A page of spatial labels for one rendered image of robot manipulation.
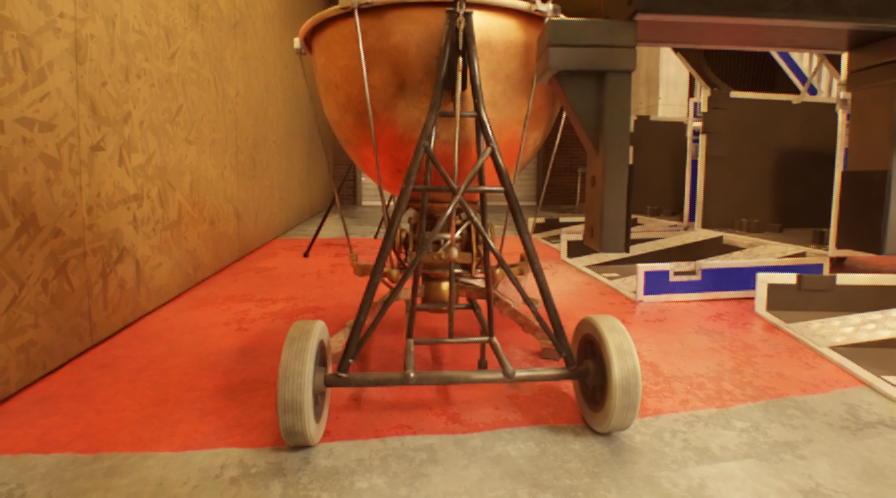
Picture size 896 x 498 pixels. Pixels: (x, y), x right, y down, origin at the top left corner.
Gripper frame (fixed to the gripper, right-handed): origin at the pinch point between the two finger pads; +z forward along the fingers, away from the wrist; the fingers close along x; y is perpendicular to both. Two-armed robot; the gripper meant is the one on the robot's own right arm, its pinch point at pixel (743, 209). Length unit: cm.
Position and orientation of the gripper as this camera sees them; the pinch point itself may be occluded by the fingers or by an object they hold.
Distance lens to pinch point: 25.1
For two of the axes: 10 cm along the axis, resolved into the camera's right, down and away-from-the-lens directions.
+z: -0.1, 10.0, 0.9
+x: 10.0, 0.1, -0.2
